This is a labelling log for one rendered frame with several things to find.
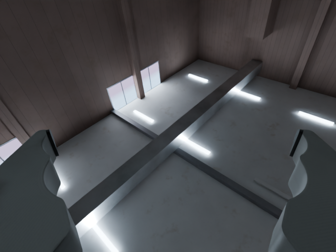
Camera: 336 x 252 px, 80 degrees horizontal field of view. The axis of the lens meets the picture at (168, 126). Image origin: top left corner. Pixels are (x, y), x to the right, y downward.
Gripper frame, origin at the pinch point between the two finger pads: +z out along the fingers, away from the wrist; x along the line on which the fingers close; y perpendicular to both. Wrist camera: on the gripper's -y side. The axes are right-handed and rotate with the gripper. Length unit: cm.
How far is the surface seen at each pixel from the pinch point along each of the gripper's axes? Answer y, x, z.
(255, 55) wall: 255, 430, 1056
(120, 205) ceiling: 516, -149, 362
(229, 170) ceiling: 476, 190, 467
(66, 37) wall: 107, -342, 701
